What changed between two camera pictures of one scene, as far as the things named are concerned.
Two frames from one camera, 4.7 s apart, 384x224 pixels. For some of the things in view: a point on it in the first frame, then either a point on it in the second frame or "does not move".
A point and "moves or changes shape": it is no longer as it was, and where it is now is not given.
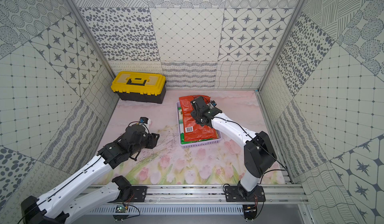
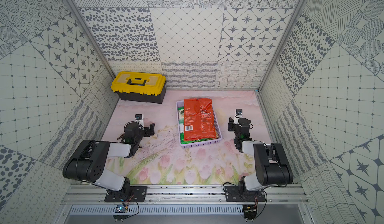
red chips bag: x=192 y=130 moves or changes shape
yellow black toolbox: x=139 y=87 does not move
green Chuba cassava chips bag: x=182 y=141 does not move
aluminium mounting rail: x=164 y=194 does not move
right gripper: x=193 y=113 -> x=230 y=128
